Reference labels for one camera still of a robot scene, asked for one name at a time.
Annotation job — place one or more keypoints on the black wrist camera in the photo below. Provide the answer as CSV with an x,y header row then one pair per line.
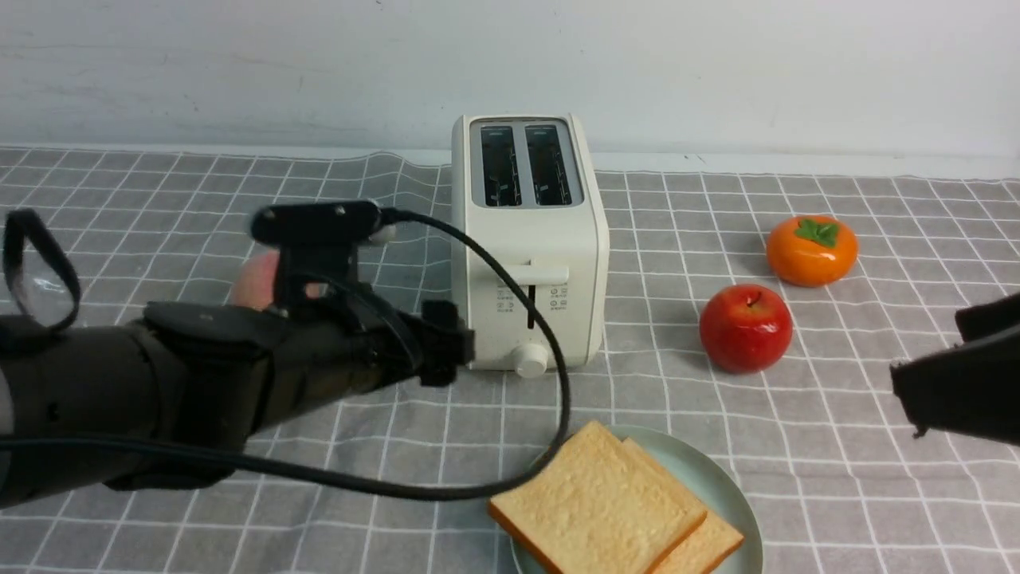
x,y
318,246

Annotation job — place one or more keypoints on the orange persimmon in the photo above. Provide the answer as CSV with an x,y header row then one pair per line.
x,y
811,250

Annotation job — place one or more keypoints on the red apple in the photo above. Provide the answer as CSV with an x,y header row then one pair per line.
x,y
745,328

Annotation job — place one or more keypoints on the grey checked tablecloth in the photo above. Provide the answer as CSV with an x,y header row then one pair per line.
x,y
817,441

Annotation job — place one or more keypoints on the pink peach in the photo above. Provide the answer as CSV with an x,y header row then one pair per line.
x,y
254,286

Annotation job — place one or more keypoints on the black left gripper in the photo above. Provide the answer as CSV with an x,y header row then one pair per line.
x,y
252,369

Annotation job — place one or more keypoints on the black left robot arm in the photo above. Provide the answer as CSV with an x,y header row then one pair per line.
x,y
160,401

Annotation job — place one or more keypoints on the toasted bread slice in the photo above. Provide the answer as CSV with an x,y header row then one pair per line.
x,y
597,508
707,547

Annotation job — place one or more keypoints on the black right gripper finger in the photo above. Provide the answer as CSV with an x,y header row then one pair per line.
x,y
980,321
971,389

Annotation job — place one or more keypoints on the white two-slot toaster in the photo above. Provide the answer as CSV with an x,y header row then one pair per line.
x,y
524,188

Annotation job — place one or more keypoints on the light green plate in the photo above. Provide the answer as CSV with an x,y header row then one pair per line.
x,y
706,480

